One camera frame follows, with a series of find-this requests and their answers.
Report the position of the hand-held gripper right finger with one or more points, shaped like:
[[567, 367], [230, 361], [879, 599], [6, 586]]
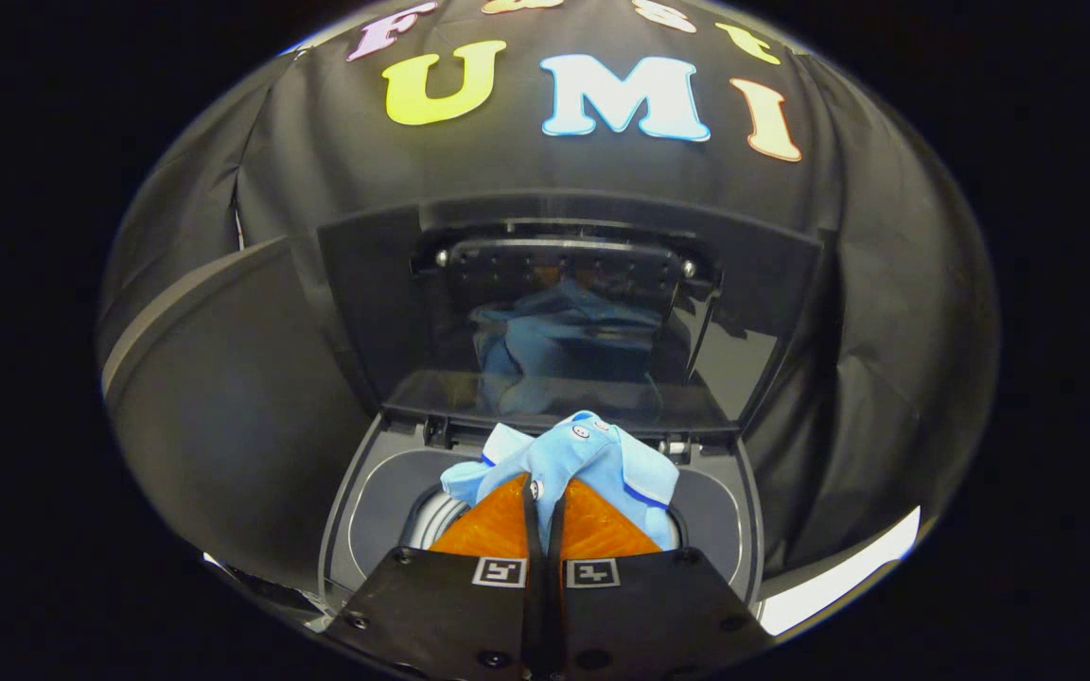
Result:
[[649, 615]]

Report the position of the dark glass washing machine lid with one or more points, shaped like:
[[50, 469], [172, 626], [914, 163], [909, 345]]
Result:
[[365, 312]]

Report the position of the light blue polo shirt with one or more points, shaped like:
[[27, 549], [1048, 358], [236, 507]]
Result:
[[592, 459]]

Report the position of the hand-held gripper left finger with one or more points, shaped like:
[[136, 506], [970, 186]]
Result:
[[441, 615]]

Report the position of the grey cabinet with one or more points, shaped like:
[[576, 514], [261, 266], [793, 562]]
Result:
[[223, 407]]

